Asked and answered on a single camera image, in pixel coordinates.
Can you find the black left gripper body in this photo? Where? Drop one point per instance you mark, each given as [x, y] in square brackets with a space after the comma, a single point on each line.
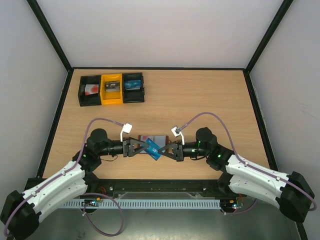
[126, 151]

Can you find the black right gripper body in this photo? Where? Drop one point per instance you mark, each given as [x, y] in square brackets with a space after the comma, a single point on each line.
[179, 151]

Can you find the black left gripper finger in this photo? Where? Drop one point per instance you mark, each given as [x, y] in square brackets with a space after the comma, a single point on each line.
[138, 144]
[137, 150]

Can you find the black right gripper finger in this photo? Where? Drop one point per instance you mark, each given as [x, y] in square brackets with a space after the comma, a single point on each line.
[169, 148]
[172, 156]

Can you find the brown leather card holder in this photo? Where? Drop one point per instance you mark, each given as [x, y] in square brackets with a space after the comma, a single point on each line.
[160, 140]

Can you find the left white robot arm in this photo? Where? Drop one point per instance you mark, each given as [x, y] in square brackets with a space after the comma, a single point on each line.
[23, 212]

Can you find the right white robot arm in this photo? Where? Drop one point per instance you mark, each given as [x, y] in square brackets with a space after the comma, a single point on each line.
[290, 193]

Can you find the blue VIP card stack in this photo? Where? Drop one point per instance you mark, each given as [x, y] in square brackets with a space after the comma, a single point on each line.
[131, 85]

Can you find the black VIP card stack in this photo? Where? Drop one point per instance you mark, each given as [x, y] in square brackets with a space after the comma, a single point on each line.
[112, 86]

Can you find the red white card stack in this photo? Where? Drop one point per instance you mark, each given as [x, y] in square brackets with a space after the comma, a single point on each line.
[91, 89]

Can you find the black storage bin right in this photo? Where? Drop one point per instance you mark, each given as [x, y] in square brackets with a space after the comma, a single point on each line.
[133, 90]

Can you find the black storage bin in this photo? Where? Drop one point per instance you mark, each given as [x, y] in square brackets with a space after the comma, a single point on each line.
[91, 100]
[133, 90]

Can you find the yellow storage bin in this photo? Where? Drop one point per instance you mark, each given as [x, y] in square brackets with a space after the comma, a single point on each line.
[111, 98]

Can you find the black storage bin left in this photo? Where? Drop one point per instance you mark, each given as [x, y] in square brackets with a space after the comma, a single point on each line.
[91, 100]

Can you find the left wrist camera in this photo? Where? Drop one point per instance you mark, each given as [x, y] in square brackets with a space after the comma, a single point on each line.
[126, 129]

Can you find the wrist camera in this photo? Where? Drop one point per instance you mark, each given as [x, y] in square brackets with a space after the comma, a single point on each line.
[126, 129]
[177, 132]

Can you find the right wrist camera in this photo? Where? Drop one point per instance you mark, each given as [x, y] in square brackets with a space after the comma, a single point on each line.
[177, 132]

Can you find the black enclosure frame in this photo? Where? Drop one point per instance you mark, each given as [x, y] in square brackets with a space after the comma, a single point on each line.
[192, 53]

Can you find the white slotted cable duct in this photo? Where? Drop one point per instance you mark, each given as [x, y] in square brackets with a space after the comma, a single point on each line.
[134, 204]

